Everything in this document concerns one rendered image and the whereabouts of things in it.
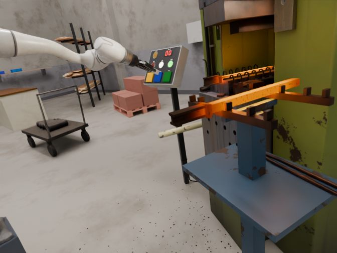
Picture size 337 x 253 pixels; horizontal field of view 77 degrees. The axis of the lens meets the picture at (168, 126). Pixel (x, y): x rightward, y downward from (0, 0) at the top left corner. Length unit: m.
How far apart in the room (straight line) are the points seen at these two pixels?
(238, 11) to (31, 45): 0.92
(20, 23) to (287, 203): 10.44
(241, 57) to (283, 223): 1.10
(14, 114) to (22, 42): 4.85
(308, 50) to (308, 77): 0.10
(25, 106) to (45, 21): 5.69
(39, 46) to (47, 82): 9.43
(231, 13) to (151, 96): 3.62
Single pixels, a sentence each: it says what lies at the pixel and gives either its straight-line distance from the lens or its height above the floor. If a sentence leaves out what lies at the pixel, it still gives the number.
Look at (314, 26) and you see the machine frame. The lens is 0.96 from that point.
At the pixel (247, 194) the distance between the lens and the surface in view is 0.67.
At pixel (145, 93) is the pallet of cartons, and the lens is 4.52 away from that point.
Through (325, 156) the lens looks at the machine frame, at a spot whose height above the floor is 0.70.
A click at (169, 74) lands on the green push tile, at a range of 1.52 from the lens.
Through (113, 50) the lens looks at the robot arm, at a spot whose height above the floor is 1.23.
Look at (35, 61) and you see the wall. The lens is 10.46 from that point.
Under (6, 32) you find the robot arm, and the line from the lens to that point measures 1.06.
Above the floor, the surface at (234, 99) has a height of 1.03.
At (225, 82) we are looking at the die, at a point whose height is 0.98.
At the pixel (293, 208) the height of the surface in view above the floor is 0.76.
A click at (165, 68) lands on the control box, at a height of 1.07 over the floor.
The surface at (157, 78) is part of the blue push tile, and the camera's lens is 1.60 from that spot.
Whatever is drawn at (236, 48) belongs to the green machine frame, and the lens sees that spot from 1.47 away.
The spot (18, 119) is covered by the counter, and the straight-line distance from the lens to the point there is 5.88.
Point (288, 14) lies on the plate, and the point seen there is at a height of 1.24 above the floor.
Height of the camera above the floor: 1.18
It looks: 20 degrees down
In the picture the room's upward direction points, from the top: 9 degrees counter-clockwise
